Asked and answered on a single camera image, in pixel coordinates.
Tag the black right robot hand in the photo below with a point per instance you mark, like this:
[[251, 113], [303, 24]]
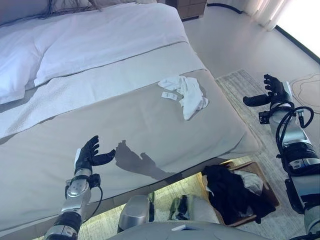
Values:
[[277, 90]]

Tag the patterned grey pillow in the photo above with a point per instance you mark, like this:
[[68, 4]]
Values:
[[70, 5]]

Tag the bed with beige cover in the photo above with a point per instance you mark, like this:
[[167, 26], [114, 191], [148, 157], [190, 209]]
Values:
[[150, 130]]

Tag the grey robot torso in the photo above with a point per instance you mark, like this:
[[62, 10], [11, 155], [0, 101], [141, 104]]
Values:
[[175, 232]]

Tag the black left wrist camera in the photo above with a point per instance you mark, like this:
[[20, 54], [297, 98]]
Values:
[[95, 180]]

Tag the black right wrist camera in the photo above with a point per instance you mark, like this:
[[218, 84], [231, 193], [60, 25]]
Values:
[[264, 117]]

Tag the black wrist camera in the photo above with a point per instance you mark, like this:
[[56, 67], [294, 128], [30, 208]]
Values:
[[95, 180], [264, 117]]

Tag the white duvet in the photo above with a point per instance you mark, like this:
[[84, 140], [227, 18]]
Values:
[[100, 37]]

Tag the white garment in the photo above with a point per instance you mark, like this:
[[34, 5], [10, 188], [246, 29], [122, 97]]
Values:
[[192, 97]]

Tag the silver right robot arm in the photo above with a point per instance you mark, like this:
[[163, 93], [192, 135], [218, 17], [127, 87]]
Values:
[[297, 135]]

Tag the cream rug with brown outline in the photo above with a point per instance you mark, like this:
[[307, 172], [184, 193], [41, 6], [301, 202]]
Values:
[[307, 92]]

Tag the brown wicker laundry basket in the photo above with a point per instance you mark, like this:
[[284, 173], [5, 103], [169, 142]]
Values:
[[267, 185]]

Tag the black garment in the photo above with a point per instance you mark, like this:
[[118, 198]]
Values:
[[230, 192]]

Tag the silver left robot leg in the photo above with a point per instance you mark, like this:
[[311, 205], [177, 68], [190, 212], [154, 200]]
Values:
[[135, 212]]

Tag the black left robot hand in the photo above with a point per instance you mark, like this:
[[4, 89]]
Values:
[[86, 157]]

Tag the wooden bedside table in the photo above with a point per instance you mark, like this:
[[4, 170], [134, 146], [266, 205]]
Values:
[[190, 8]]

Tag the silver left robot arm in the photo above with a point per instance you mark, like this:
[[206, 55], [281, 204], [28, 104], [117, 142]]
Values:
[[75, 195]]

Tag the beige pillow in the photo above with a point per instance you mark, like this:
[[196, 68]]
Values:
[[20, 10], [147, 1]]

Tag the white textured blanket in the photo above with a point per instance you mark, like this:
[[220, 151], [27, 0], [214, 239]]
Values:
[[100, 90]]

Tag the black window frame strip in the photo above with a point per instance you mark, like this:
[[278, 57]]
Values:
[[300, 42]]

